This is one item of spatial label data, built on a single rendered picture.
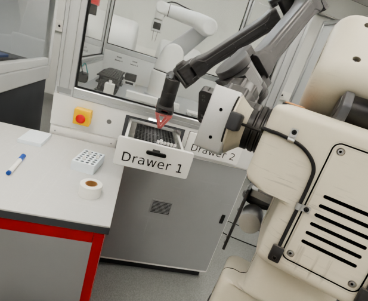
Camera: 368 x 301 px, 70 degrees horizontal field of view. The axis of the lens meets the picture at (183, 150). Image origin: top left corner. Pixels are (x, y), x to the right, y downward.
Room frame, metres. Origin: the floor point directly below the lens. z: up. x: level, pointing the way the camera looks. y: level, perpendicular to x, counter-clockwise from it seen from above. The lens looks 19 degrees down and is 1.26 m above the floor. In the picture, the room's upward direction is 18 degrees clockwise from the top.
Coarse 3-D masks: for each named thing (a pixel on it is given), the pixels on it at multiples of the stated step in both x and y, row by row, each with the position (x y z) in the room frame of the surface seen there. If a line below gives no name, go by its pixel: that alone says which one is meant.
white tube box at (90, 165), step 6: (84, 150) 0.96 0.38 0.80; (90, 150) 0.98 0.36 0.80; (78, 156) 0.89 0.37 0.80; (90, 156) 0.92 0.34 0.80; (102, 156) 0.96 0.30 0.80; (72, 162) 0.85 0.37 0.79; (78, 162) 0.85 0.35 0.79; (84, 162) 0.86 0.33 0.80; (90, 162) 0.88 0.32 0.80; (96, 162) 0.89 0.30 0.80; (102, 162) 0.96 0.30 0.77; (72, 168) 0.85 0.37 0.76; (78, 168) 0.85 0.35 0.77; (84, 168) 0.86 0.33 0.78; (90, 168) 0.86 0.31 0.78; (96, 168) 0.89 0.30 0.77
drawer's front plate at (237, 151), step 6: (192, 132) 1.26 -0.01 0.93; (192, 138) 1.25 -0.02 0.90; (186, 144) 1.25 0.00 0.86; (192, 144) 1.25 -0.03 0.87; (186, 150) 1.25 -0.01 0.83; (192, 150) 1.25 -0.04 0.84; (198, 150) 1.26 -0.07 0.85; (228, 150) 1.29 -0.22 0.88; (234, 150) 1.30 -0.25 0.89; (240, 150) 1.30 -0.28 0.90; (204, 156) 1.27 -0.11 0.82; (210, 156) 1.27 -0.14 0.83; (216, 156) 1.28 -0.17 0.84; (228, 156) 1.29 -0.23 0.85; (234, 156) 1.30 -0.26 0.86; (228, 162) 1.30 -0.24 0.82; (234, 162) 1.30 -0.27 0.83
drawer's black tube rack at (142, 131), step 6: (138, 126) 1.17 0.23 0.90; (144, 126) 1.20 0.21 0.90; (138, 132) 1.08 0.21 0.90; (144, 132) 1.11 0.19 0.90; (150, 132) 1.14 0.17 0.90; (156, 132) 1.17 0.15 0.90; (162, 132) 1.20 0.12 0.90; (168, 132) 1.22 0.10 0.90; (144, 138) 1.03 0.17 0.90; (150, 138) 1.06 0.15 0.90; (156, 138) 1.08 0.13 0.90; (162, 138) 1.11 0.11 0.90; (168, 138) 1.13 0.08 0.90
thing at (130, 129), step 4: (128, 124) 1.17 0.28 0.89; (132, 124) 1.24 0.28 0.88; (136, 124) 1.24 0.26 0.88; (144, 124) 1.25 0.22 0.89; (128, 128) 1.11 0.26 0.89; (132, 128) 1.24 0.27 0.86; (128, 132) 1.06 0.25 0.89; (132, 132) 1.24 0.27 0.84; (172, 132) 1.28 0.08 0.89; (176, 132) 1.29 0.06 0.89; (128, 136) 1.17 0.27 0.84; (132, 136) 1.19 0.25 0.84; (176, 136) 1.26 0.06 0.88; (176, 140) 1.23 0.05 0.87; (180, 140) 1.17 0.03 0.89; (176, 144) 1.20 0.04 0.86; (180, 144) 1.12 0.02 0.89; (176, 148) 1.17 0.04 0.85; (180, 148) 1.08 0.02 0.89
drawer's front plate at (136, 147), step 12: (120, 144) 0.89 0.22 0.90; (132, 144) 0.90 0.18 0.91; (144, 144) 0.91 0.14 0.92; (156, 144) 0.93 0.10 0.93; (120, 156) 0.89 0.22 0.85; (132, 156) 0.90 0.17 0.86; (144, 156) 0.91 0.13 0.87; (156, 156) 0.92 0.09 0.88; (168, 156) 0.93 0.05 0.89; (180, 156) 0.94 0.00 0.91; (192, 156) 0.95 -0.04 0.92; (144, 168) 0.91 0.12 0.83; (156, 168) 0.92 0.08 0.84; (168, 168) 0.93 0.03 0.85; (180, 168) 0.94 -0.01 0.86
